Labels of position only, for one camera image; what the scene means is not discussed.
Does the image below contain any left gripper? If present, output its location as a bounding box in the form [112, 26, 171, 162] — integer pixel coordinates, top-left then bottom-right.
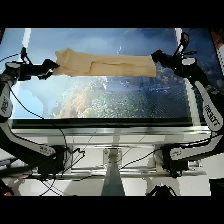
[36, 58, 61, 81]

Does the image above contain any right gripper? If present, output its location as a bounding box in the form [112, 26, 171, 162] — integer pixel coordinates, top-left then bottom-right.
[151, 49, 177, 70]

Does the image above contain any cream garment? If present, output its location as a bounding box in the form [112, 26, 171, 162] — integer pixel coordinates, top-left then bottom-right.
[52, 47, 158, 78]

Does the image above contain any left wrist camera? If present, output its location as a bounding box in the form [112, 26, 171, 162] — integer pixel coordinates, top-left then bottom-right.
[19, 46, 33, 66]

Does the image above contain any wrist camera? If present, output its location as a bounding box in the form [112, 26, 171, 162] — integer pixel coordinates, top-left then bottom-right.
[19, 46, 33, 66]
[174, 31, 191, 58]

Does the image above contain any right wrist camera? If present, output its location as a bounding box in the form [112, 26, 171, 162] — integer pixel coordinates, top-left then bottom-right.
[174, 31, 191, 58]

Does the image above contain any silver frame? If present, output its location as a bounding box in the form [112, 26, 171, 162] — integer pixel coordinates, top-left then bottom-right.
[0, 127, 214, 196]

